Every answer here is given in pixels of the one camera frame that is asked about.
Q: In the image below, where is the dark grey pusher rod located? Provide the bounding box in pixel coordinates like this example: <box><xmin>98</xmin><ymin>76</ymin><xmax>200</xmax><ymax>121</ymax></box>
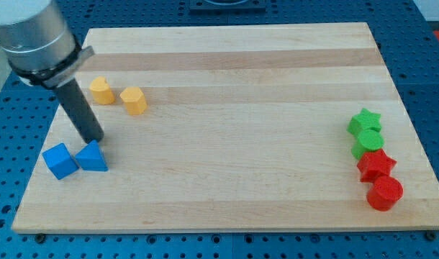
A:
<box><xmin>53</xmin><ymin>79</ymin><xmax>104</xmax><ymax>143</ymax></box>

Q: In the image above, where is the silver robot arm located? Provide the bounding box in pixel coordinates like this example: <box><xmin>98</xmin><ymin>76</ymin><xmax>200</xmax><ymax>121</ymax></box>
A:
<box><xmin>0</xmin><ymin>0</ymin><xmax>94</xmax><ymax>89</ymax></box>

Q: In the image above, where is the green cylinder block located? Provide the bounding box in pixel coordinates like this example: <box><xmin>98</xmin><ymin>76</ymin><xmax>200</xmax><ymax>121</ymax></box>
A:
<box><xmin>351</xmin><ymin>129</ymin><xmax>384</xmax><ymax>160</ymax></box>

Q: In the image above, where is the wooden board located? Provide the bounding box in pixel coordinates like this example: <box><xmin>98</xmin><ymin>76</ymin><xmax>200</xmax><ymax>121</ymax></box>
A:
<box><xmin>12</xmin><ymin>22</ymin><xmax>439</xmax><ymax>234</ymax></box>

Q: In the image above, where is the blue triangle block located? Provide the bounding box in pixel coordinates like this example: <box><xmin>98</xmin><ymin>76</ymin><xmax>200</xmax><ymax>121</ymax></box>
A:
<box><xmin>75</xmin><ymin>140</ymin><xmax>109</xmax><ymax>172</ymax></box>

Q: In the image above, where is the blue cube block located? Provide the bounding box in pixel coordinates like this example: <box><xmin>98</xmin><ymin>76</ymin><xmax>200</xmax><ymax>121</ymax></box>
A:
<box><xmin>42</xmin><ymin>143</ymin><xmax>79</xmax><ymax>180</ymax></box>

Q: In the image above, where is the red cylinder block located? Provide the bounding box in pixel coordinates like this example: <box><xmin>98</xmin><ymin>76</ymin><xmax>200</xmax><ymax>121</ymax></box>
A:
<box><xmin>366</xmin><ymin>176</ymin><xmax>404</xmax><ymax>212</ymax></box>

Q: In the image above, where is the yellow heart block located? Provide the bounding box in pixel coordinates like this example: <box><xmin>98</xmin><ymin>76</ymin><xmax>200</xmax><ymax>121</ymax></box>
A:
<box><xmin>89</xmin><ymin>76</ymin><xmax>115</xmax><ymax>105</ymax></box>

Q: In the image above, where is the yellow hexagon block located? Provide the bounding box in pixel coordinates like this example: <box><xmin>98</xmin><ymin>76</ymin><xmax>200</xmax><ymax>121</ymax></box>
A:
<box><xmin>119</xmin><ymin>87</ymin><xmax>148</xmax><ymax>115</ymax></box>

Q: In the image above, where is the red star block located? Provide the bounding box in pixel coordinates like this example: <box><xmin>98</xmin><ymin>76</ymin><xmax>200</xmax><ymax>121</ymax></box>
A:
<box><xmin>357</xmin><ymin>149</ymin><xmax>397</xmax><ymax>183</ymax></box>

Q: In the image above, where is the green star block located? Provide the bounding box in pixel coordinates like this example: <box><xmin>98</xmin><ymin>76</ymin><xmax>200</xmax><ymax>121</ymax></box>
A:
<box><xmin>347</xmin><ymin>108</ymin><xmax>382</xmax><ymax>137</ymax></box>

